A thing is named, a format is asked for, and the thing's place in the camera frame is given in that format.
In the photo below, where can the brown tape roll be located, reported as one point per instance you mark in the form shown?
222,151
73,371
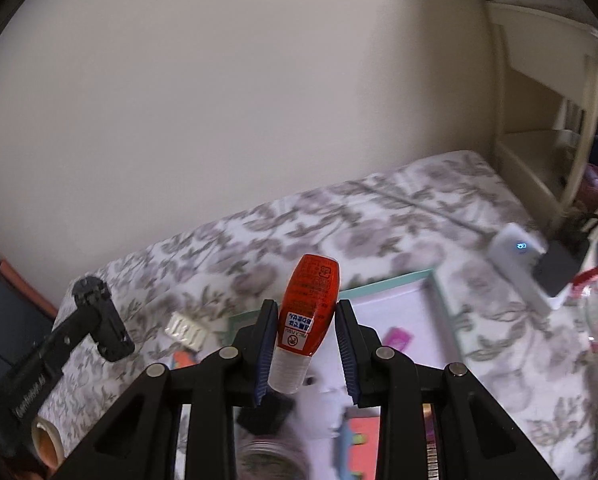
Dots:
46,442

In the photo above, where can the orange-edged dark furniture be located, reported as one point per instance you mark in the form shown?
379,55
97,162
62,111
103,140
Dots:
24,287

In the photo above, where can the cream hair clip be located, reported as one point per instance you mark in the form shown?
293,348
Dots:
186,332

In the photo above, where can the orange and blue toy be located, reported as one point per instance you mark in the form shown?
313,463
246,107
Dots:
361,440

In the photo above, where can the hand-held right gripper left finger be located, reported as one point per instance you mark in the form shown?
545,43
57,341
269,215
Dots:
266,345

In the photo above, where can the cream shelf unit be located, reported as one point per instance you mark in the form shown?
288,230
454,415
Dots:
534,160

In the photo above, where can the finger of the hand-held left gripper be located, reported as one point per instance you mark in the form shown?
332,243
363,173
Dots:
104,320

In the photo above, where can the orange glue bottle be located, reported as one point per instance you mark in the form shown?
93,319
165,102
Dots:
309,300

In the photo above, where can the round green tin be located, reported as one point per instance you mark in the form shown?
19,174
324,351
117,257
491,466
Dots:
271,462

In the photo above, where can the floral grey white blanket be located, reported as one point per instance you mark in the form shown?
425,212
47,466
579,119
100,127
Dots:
504,360

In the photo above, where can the black charger block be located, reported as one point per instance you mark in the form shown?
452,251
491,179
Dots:
556,265

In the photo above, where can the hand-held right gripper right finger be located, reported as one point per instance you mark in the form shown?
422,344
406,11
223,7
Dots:
346,350

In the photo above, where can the white tray with green rim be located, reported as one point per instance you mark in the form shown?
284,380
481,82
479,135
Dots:
379,310

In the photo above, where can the small pink rectangular gadget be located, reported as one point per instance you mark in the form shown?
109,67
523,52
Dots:
398,339

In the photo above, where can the salmon pink packet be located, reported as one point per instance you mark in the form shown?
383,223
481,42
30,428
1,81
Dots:
183,360

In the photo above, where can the white power bank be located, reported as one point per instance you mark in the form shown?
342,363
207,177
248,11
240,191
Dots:
514,255

